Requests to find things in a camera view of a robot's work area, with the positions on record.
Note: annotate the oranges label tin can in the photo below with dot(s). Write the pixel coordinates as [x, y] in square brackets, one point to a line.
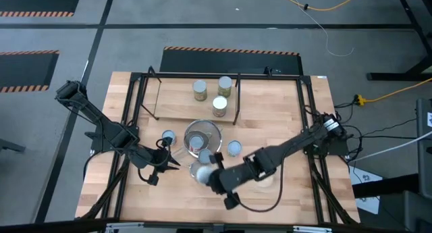
[225, 82]

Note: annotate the black aluminium table frame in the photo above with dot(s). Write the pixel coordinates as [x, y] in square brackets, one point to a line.
[270, 77]

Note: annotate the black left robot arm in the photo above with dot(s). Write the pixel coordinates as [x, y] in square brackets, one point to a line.
[101, 120]

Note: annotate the peaches label tin can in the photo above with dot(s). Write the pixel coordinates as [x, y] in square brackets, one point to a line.
[219, 102]

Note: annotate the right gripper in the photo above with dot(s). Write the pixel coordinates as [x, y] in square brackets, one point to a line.
[229, 179]

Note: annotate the small figs label can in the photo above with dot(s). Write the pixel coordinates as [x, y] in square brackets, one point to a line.
[204, 155]

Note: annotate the white paper sheet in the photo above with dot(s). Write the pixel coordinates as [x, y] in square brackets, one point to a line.
[362, 177]

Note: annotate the large metal mesh strainer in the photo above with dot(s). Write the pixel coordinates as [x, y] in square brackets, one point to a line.
[215, 138]

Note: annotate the black hazard striped floor mat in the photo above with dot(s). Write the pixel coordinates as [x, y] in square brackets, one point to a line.
[23, 71]
[229, 62]
[33, 0]

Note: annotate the clear glass bowl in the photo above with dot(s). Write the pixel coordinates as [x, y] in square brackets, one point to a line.
[256, 186]

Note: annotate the grey cabinet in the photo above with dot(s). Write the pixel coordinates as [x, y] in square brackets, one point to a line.
[424, 158]

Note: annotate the pink and green label can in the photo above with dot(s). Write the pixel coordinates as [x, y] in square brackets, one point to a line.
[200, 86]

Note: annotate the small teal tin can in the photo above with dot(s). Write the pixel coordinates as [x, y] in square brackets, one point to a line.
[168, 136]

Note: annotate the wooden shelf with black legs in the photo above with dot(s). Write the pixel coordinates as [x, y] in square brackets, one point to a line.
[175, 101]

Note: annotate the black table leg frame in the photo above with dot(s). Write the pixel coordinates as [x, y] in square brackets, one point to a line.
[388, 76]

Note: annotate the grey stand foot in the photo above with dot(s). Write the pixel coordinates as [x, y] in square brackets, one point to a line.
[10, 146]

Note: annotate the silver metal bracket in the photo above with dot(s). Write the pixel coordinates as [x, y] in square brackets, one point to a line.
[314, 230]
[125, 227]

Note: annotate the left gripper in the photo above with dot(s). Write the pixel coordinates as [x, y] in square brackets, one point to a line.
[152, 158]

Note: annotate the blue green label tin can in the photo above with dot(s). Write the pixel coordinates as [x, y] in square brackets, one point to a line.
[234, 147]

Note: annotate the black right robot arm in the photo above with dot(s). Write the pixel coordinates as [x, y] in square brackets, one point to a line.
[297, 142]

